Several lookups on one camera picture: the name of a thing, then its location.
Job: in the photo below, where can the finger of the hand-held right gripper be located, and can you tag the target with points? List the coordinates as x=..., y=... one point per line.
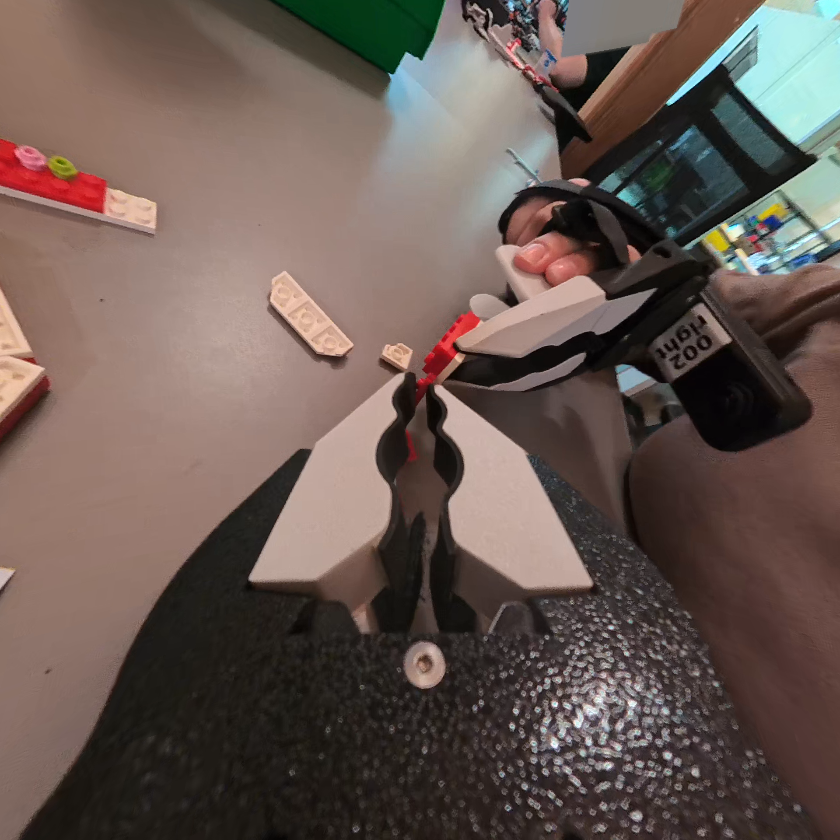
x=538, y=321
x=525, y=382

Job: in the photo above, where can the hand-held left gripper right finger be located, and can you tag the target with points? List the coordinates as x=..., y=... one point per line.
x=512, y=525

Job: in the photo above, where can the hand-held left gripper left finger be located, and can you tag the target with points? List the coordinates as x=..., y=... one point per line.
x=321, y=518

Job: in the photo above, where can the red lego plate assembly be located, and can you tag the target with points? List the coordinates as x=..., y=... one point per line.
x=453, y=341

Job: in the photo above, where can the green plastic bin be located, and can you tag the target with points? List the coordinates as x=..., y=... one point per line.
x=367, y=26

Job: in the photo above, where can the person's right forearm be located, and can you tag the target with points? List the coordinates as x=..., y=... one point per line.
x=787, y=308

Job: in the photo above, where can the small white lego piece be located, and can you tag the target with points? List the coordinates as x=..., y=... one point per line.
x=396, y=355

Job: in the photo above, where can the white lego wedge plate segment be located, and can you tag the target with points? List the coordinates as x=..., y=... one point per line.
x=308, y=315

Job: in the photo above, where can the scattered red white lego parts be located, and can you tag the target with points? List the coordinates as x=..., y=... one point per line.
x=512, y=39

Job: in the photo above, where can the lego assembly with flower studs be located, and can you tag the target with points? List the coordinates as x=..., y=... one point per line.
x=59, y=187

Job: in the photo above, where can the person's right hand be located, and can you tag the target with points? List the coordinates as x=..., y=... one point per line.
x=544, y=257

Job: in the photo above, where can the person's brown sweater torso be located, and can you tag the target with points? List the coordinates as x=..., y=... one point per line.
x=754, y=590

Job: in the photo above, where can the wooden board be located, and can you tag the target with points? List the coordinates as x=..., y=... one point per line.
x=656, y=65

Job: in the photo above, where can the black office chair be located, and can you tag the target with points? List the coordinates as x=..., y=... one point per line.
x=722, y=85

